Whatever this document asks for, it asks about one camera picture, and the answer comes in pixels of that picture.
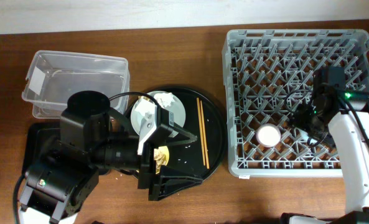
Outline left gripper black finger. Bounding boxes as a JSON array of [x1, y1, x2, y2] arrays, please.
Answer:
[[154, 166, 203, 199], [164, 124, 197, 147]]

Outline pink plastic cup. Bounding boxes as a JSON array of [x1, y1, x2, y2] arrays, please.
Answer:
[[256, 123, 281, 147]]

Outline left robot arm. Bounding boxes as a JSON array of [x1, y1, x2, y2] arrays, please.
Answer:
[[12, 90, 203, 223]]

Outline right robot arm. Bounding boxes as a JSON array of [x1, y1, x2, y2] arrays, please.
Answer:
[[289, 67, 369, 223]]

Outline grey dishwasher rack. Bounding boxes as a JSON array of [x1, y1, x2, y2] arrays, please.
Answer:
[[222, 29, 369, 179]]

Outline wooden chopstick right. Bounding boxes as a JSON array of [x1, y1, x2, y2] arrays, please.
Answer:
[[200, 100, 210, 169]]

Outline yellow bowl with food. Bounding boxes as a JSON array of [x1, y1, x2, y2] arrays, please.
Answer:
[[154, 146, 170, 174]]

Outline round black tray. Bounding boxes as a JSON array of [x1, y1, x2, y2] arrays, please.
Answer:
[[154, 86, 227, 180]]

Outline white round plate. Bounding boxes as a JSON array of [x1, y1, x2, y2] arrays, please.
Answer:
[[130, 90, 186, 134]]

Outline crumpled white napkin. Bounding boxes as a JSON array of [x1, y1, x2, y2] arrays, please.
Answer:
[[154, 93, 175, 108]]

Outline black rectangular tray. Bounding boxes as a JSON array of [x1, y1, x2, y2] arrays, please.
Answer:
[[21, 121, 110, 180]]

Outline clear plastic bin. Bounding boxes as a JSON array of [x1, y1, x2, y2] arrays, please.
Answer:
[[22, 50, 130, 119]]

